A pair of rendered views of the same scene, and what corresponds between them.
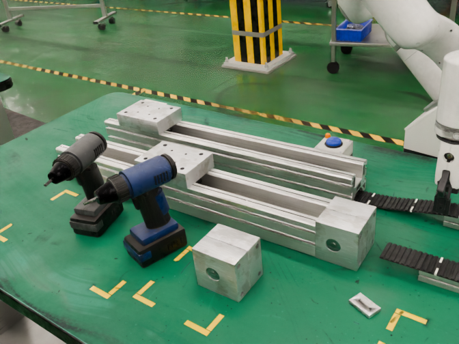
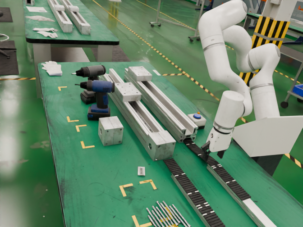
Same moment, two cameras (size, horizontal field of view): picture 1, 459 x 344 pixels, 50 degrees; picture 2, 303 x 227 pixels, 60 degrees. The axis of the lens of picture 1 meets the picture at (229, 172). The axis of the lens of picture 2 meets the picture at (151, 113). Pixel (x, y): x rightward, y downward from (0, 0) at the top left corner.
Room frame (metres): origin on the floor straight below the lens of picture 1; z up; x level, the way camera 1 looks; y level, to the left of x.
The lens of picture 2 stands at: (-0.13, -0.54, 1.55)
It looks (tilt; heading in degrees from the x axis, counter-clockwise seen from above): 30 degrees down; 23
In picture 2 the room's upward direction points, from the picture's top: 10 degrees clockwise
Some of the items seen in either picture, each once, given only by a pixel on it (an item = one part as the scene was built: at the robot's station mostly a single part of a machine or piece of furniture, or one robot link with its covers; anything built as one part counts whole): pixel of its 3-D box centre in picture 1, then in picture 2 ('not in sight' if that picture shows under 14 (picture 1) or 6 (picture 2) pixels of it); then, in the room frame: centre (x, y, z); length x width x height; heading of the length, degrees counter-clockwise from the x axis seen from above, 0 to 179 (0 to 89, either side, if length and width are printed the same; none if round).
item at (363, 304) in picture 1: (364, 305); (141, 171); (0.64, -0.22, 0.78); 0.05 x 0.03 x 0.01; 30
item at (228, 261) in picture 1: (231, 258); (112, 130); (0.76, 0.01, 0.83); 0.11 x 0.10 x 0.10; 142
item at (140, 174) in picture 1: (136, 215); (94, 99); (0.85, 0.20, 0.89); 0.20 x 0.08 x 0.22; 125
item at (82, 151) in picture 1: (82, 191); (88, 84); (0.97, 0.34, 0.89); 0.20 x 0.08 x 0.22; 157
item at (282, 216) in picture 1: (178, 184); (126, 101); (1.06, 0.13, 0.82); 0.80 x 0.10 x 0.09; 53
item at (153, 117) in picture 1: (150, 120); (139, 75); (1.36, 0.22, 0.87); 0.16 x 0.11 x 0.07; 53
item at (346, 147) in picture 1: (332, 154); (194, 121); (1.14, -0.28, 0.81); 0.10 x 0.08 x 0.06; 143
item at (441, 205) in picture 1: (440, 202); (204, 154); (0.82, -0.43, 0.86); 0.03 x 0.03 x 0.07; 53
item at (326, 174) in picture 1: (220, 151); (154, 98); (1.21, 0.02, 0.82); 0.80 x 0.10 x 0.09; 53
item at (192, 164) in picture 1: (175, 168); (126, 93); (1.06, 0.13, 0.87); 0.16 x 0.11 x 0.07; 53
